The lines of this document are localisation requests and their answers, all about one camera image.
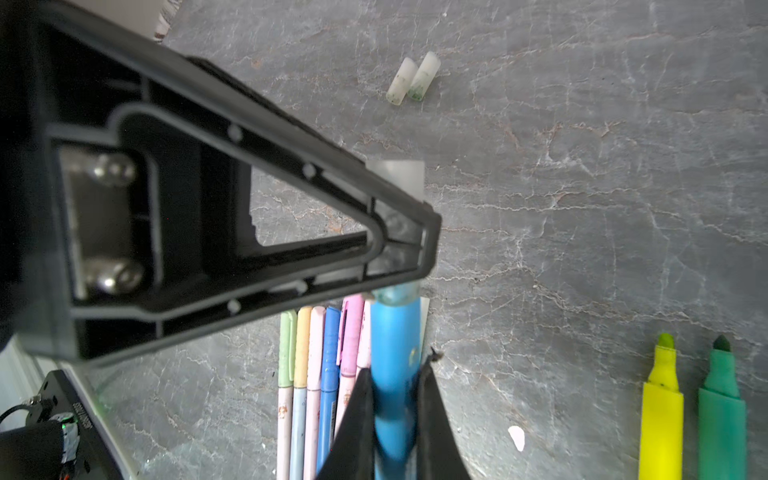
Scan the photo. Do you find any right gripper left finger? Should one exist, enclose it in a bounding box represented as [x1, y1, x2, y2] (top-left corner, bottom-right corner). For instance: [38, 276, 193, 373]
[317, 369, 376, 480]

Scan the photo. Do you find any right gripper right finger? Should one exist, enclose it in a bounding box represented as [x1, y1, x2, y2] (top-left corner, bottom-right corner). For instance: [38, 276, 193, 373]
[415, 348, 470, 480]

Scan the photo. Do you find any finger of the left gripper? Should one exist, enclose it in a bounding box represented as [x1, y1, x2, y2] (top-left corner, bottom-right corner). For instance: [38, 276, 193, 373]
[1, 1, 441, 363]

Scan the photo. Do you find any blue highlighter marker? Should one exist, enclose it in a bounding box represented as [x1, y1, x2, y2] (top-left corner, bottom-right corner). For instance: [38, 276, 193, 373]
[371, 281, 421, 479]

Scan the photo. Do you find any yellow highlighter marker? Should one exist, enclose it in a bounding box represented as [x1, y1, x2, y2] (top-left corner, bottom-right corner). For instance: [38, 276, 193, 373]
[638, 333, 684, 480]

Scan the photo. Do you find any green highlighter marker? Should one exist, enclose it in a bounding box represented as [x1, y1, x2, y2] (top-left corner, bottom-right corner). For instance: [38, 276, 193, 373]
[698, 335, 747, 480]

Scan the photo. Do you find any clear green marker cap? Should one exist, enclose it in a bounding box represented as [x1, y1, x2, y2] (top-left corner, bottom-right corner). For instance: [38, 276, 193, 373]
[408, 51, 441, 101]

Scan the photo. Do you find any pink speckled pen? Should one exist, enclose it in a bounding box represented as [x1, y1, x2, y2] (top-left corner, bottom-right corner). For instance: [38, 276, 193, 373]
[356, 299, 374, 376]

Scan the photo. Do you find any purple cap pink pen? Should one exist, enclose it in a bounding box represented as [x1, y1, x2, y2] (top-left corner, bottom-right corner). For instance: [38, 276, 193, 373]
[334, 294, 365, 435]

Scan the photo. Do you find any tan cap blue pen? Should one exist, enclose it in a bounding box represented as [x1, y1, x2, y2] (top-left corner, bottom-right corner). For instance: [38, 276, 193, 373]
[289, 307, 312, 480]

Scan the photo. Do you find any black white pen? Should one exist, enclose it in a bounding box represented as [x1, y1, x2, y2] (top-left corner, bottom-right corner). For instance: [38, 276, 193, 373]
[419, 296, 430, 360]

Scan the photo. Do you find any white paper scrap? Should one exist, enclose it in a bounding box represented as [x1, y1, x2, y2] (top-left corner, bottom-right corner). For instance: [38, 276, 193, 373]
[508, 425, 526, 452]

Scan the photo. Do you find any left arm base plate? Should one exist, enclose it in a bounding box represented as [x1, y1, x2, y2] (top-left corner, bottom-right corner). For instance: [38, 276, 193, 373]
[28, 370, 130, 479]

